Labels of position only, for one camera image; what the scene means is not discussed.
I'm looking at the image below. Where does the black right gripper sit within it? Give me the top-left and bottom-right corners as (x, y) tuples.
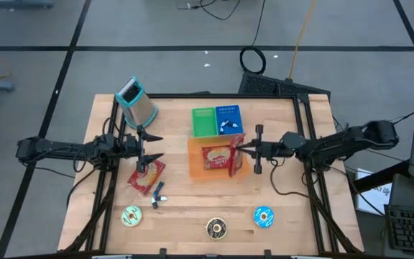
(236, 124), (285, 175)

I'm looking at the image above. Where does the black keyboard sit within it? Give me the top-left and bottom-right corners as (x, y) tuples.
(385, 204), (414, 253)

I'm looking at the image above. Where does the chocolate sprinkle toy donut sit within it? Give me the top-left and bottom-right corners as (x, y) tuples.
(206, 217), (229, 240)

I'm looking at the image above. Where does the mint green toy donut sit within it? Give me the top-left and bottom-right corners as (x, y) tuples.
(121, 205), (144, 228)

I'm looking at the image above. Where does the black coiled cable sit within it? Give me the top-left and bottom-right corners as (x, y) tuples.
(239, 0), (267, 76)

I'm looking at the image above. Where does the blue plastic basket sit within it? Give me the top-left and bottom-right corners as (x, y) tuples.
(214, 104), (244, 137)

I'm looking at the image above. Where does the yellow hanging cable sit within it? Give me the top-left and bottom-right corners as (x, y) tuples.
(287, 0), (318, 81)

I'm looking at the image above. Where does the black perforated panel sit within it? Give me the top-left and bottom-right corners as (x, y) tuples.
(237, 71), (332, 98)

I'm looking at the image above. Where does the white paper sheet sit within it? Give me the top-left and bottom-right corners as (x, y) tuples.
(354, 167), (393, 217)

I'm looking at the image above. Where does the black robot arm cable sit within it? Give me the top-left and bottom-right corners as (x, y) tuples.
(65, 147), (102, 210)
(269, 160), (311, 199)

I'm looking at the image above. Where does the red popcorn bag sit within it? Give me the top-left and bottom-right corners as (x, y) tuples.
(201, 145), (234, 171)
(126, 159), (167, 196)
(227, 132), (247, 178)

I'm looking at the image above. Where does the black floor cable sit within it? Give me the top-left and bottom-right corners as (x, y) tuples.
(176, 0), (242, 22)

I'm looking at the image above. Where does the teal metal box grater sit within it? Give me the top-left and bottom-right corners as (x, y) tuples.
(114, 76), (159, 130)

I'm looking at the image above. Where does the blue frosted toy donut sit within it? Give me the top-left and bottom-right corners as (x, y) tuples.
(252, 205), (275, 229)

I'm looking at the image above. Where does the black metal rig frame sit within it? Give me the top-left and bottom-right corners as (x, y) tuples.
(61, 92), (364, 255)

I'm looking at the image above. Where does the green plastic basket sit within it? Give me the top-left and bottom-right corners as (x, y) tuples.
(191, 106), (219, 139)

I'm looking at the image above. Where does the orange translucent plastic bin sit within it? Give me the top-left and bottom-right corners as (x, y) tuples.
(187, 135), (250, 181)

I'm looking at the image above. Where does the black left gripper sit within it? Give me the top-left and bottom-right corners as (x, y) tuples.
(121, 124), (165, 174)

